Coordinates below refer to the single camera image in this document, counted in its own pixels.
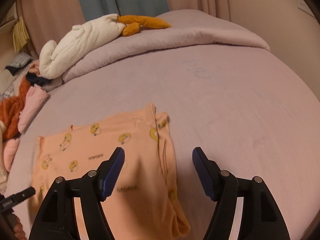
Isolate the lilac folded duvet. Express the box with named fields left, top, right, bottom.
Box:
left=44, top=10, right=270, bottom=91

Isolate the white power strip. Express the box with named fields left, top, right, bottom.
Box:
left=297, top=0, right=315, bottom=18

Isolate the grey plaid pillow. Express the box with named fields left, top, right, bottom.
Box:
left=5, top=52, right=33, bottom=76

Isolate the white plush goose toy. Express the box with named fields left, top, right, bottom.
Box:
left=38, top=13, right=173, bottom=80

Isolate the yellow fringed hanging cloth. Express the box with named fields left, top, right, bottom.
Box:
left=12, top=17, right=30, bottom=53

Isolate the pink folded garment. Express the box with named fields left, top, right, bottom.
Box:
left=17, top=85, right=49, bottom=134

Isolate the dark navy garment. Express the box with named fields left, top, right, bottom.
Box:
left=25, top=72, right=52, bottom=87

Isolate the pink beige curtain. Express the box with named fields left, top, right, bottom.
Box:
left=17, top=0, right=85, bottom=56

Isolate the light pink small garment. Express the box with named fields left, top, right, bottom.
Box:
left=3, top=138, right=20, bottom=172

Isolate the rust orange fluffy garment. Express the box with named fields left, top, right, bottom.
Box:
left=1, top=76, right=31, bottom=141

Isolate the peach cartoon print garment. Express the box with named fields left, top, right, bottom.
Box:
left=28, top=103, right=190, bottom=239

